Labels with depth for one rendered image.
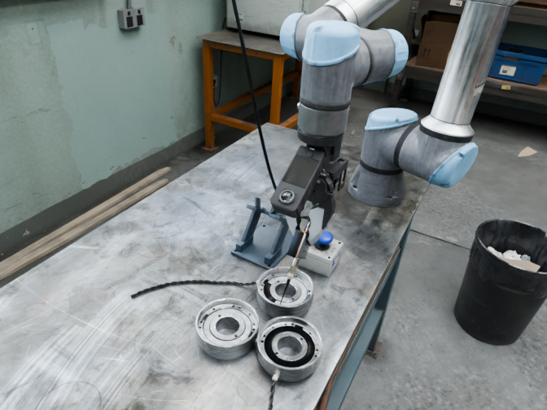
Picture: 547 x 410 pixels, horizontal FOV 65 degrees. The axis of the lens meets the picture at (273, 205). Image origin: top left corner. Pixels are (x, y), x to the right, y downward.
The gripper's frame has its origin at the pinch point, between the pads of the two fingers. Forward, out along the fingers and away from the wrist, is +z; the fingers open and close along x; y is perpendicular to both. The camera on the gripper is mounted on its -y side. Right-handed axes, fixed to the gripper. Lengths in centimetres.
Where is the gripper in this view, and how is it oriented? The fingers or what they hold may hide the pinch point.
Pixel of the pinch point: (302, 238)
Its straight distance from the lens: 76.5
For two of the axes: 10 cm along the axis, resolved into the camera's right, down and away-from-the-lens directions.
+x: -8.5, -3.2, 4.1
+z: -0.5, 8.4, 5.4
